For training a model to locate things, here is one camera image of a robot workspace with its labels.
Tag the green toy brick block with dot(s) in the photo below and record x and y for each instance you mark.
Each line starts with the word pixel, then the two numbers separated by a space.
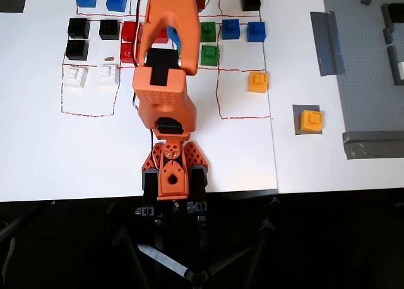
pixel 210 55
pixel 208 31

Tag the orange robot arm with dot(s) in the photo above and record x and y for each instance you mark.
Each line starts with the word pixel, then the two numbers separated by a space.
pixel 161 93

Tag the grey studded baseplate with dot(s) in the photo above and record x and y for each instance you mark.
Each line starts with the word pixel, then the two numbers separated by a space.
pixel 363 80

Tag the yellow toy brick block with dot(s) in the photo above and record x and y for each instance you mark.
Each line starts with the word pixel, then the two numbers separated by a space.
pixel 311 121
pixel 258 82

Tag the small brown crumb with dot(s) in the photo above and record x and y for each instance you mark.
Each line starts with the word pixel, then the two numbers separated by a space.
pixel 109 58

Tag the black tripod stand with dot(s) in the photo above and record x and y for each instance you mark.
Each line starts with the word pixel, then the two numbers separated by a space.
pixel 164 260

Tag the white brick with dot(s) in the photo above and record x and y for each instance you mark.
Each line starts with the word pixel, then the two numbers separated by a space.
pixel 401 71

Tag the small grey brick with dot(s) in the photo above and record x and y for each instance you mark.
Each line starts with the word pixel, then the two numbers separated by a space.
pixel 389 36

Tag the wide crumpled grey tape strip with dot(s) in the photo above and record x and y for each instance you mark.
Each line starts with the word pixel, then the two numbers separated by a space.
pixel 372 144

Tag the long grey tape strip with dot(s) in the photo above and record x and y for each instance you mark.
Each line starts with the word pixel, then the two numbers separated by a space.
pixel 325 43

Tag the grey square tape marker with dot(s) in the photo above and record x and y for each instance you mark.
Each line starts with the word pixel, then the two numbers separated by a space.
pixel 296 118

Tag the black toy brick block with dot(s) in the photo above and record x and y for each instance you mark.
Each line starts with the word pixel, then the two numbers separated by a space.
pixel 79 27
pixel 251 0
pixel 109 29
pixel 77 50

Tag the long grey brick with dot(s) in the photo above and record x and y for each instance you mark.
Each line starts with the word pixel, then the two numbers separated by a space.
pixel 393 65

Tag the black table clamp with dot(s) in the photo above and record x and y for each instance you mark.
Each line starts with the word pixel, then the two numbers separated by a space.
pixel 150 183
pixel 198 185

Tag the red toy brick block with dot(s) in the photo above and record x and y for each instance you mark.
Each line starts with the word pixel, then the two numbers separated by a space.
pixel 162 37
pixel 127 53
pixel 128 31

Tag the dark grey brick wall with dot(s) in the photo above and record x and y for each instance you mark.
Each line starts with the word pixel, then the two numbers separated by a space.
pixel 385 16

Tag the dark tape patch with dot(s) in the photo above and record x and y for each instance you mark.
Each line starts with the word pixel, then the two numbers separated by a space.
pixel 12 1

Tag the black metal leg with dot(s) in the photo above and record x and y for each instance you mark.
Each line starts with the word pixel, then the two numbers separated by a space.
pixel 9 229

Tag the small dark grey piece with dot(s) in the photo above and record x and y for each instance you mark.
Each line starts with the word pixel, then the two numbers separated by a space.
pixel 365 0

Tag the white toy brick block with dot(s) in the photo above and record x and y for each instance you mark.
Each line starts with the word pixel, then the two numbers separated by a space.
pixel 108 74
pixel 74 76

